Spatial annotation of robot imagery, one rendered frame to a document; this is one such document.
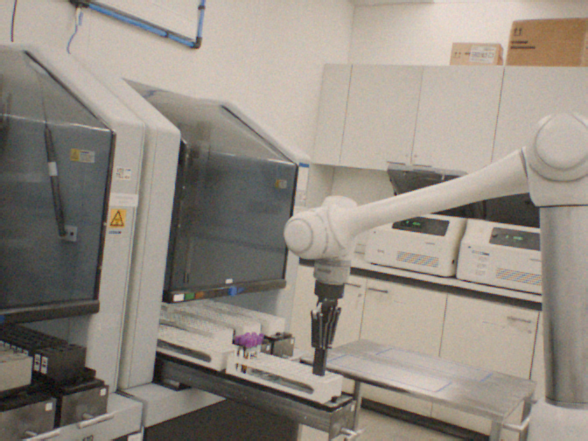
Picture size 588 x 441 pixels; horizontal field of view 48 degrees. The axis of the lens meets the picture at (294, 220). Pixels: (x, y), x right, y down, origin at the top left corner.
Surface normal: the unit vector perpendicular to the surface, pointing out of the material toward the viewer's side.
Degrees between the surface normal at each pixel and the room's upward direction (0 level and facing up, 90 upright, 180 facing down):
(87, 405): 90
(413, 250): 90
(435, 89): 90
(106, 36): 90
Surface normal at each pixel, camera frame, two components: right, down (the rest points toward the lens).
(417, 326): -0.51, -0.02
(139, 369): 0.85, 0.14
